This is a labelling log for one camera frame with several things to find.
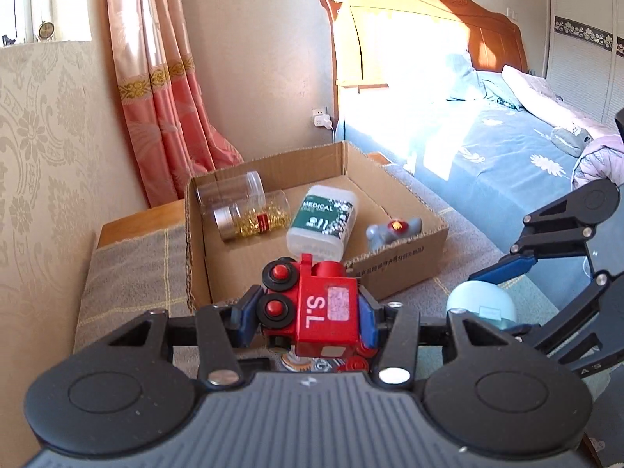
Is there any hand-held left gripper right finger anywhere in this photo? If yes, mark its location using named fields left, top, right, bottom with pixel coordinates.
left=358, top=287, right=512, bottom=387

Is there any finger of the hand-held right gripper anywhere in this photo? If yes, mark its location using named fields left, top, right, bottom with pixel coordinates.
left=507, top=272, right=624, bottom=362
left=467, top=179, right=621, bottom=298

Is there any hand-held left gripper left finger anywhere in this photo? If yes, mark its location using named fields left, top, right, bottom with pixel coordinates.
left=97, top=285, right=266, bottom=392

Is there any light blue round container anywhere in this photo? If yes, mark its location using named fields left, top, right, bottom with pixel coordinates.
left=446, top=279, right=518, bottom=330

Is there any red toy train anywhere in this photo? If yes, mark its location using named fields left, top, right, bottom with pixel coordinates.
left=261, top=253, right=378, bottom=371

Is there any brown cardboard box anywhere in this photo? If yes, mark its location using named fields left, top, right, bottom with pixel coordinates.
left=184, top=140, right=450, bottom=313

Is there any grey toy figure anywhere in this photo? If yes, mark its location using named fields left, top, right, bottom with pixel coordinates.
left=367, top=217, right=422, bottom=254

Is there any clear jar of gold pins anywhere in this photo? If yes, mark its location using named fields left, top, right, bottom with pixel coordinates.
left=213, top=190, right=292, bottom=242

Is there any white bottle with green label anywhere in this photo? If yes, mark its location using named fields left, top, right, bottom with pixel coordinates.
left=286, top=185, right=359, bottom=261

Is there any clear plastic jar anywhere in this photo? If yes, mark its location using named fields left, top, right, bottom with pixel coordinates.
left=195, top=170, right=266, bottom=215

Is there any wooden bed blue bedding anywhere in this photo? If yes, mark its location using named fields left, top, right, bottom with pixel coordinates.
left=336, top=100, right=624, bottom=298

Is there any grey plush toy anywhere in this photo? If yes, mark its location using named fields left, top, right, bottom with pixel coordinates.
left=551, top=127, right=594, bottom=158

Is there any pink quilt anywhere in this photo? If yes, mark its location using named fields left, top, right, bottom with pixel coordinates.
left=571, top=131, right=624, bottom=192

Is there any wooden bedside table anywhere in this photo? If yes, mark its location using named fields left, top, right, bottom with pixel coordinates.
left=95, top=200, right=188, bottom=249

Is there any pink pillow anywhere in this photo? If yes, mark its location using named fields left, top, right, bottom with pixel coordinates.
left=502, top=65, right=620, bottom=138

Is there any dark teal pillow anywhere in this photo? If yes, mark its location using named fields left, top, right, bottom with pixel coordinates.
left=482, top=71, right=526, bottom=109

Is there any light blue pillow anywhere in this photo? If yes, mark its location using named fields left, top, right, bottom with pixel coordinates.
left=431, top=53, right=488, bottom=104

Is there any pink gold-trimmed curtain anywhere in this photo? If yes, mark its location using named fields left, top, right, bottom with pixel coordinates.
left=106, top=0, right=245, bottom=208

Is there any white wardrobe with patterned band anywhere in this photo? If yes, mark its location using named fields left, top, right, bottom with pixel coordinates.
left=545, top=0, right=624, bottom=125

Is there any wooden bed headboard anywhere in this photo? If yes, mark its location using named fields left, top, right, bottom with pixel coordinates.
left=319, top=0, right=530, bottom=144

